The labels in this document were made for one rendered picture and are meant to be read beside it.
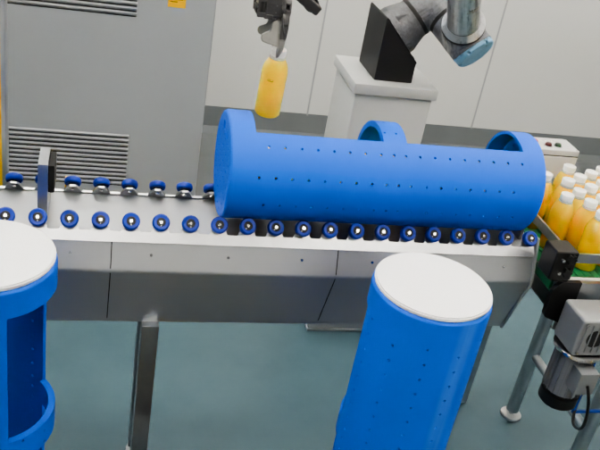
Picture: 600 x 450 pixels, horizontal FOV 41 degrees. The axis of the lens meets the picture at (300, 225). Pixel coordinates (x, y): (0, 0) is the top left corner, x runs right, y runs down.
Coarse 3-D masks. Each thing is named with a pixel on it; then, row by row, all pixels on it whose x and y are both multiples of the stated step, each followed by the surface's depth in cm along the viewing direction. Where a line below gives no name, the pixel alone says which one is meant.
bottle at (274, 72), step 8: (264, 64) 201; (272, 64) 199; (280, 64) 199; (264, 72) 201; (272, 72) 200; (280, 72) 200; (264, 80) 202; (272, 80) 201; (280, 80) 201; (264, 88) 203; (272, 88) 202; (280, 88) 203; (264, 96) 204; (272, 96) 203; (280, 96) 205; (256, 104) 207; (264, 104) 205; (272, 104) 205; (280, 104) 207; (256, 112) 208; (264, 112) 206; (272, 112) 206
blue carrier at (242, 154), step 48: (240, 144) 199; (288, 144) 203; (336, 144) 206; (384, 144) 210; (528, 144) 223; (240, 192) 201; (288, 192) 204; (336, 192) 207; (384, 192) 210; (432, 192) 213; (480, 192) 216; (528, 192) 219
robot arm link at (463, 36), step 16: (448, 0) 260; (464, 0) 254; (480, 0) 260; (448, 16) 270; (464, 16) 263; (480, 16) 276; (448, 32) 277; (464, 32) 273; (480, 32) 276; (448, 48) 285; (464, 48) 280; (480, 48) 281; (464, 64) 286
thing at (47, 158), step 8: (40, 152) 203; (48, 152) 203; (56, 152) 206; (40, 160) 199; (48, 160) 200; (56, 160) 207; (40, 168) 198; (48, 168) 199; (40, 176) 199; (48, 176) 200; (40, 184) 200; (48, 184) 201; (40, 192) 201; (48, 192) 206; (40, 200) 202; (48, 200) 208; (40, 208) 203; (48, 208) 209
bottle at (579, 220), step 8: (584, 208) 233; (576, 216) 235; (584, 216) 233; (592, 216) 233; (576, 224) 235; (584, 224) 233; (568, 232) 238; (576, 232) 235; (568, 240) 238; (576, 240) 236; (576, 248) 237
